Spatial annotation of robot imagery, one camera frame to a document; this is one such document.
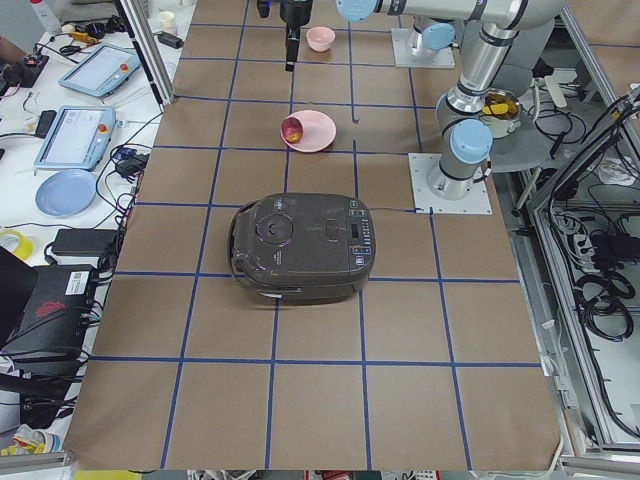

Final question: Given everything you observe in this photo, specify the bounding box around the blue teach pendant far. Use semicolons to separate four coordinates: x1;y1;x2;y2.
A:
58;44;141;98

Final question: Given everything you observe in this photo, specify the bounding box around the steel pot with yellow items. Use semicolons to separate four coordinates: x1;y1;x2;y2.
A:
479;90;522;139

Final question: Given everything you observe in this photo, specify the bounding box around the black power adapter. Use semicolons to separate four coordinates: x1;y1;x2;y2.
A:
50;229;116;257

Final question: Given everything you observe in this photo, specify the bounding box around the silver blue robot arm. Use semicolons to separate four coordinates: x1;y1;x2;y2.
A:
411;16;455;56
335;0;565;201

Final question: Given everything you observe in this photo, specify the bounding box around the red apple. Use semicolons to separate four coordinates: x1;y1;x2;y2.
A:
280;116;304;144

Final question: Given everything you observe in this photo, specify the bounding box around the pink bowl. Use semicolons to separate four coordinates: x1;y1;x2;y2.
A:
306;26;336;52

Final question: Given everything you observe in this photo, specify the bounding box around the grey chair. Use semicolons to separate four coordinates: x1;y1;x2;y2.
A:
490;45;549;173

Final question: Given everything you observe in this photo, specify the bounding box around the aluminium frame post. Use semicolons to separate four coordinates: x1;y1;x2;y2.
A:
114;0;174;106

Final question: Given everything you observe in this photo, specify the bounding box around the blue teach pendant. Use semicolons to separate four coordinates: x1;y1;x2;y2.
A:
58;44;141;98
34;105;116;171

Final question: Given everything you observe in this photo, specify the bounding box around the black computer box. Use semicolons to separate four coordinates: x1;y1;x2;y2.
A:
1;249;98;363

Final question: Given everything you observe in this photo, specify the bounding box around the light blue plate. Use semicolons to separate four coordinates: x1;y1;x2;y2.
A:
35;169;96;217

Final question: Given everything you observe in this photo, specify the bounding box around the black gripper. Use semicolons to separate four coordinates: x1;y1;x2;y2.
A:
279;0;313;71

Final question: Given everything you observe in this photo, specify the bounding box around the blue teach pendant near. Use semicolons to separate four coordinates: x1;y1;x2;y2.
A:
34;105;116;171

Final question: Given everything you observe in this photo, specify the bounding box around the dark grey rice cooker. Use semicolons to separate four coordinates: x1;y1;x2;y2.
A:
228;192;376;301

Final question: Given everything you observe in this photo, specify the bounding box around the pink plate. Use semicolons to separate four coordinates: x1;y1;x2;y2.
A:
282;110;336;153

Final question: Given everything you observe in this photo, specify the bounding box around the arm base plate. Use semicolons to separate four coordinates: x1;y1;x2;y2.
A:
391;26;455;69
408;153;492;215

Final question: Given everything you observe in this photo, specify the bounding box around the white paper cup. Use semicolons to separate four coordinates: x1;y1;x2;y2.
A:
158;10;178;36

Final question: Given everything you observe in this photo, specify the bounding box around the black phone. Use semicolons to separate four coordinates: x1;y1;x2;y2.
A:
35;110;57;138

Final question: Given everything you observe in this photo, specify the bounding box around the yellow tape roll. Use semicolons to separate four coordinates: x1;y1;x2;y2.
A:
0;229;34;261

